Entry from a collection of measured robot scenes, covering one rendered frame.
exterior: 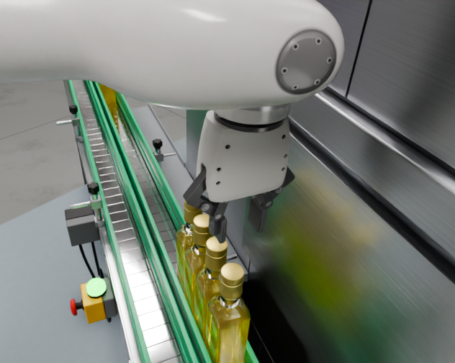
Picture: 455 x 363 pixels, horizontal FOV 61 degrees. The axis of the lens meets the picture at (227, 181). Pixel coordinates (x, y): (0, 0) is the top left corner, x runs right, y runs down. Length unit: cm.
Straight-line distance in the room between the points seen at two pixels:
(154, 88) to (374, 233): 31
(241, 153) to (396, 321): 26
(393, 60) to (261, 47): 22
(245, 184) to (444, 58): 23
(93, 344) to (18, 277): 37
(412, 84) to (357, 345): 34
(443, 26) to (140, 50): 28
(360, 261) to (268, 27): 33
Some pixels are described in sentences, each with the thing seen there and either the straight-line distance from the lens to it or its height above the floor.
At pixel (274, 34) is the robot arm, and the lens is 27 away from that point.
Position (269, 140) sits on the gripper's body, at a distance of 42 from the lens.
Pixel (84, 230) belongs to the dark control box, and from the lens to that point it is 119.
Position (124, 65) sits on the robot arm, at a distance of 30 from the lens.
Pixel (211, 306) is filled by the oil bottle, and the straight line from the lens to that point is 64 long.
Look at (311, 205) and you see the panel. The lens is 57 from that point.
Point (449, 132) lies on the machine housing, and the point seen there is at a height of 160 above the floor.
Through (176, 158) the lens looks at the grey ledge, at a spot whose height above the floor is 105.
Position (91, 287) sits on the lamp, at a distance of 98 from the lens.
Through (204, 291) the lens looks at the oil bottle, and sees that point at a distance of 66.
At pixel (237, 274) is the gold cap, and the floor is 133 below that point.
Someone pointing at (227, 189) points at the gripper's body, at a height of 151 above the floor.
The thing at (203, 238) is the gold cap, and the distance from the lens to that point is 65.
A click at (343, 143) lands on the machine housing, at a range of 50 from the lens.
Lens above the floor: 177
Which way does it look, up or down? 36 degrees down
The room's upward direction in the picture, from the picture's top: 4 degrees clockwise
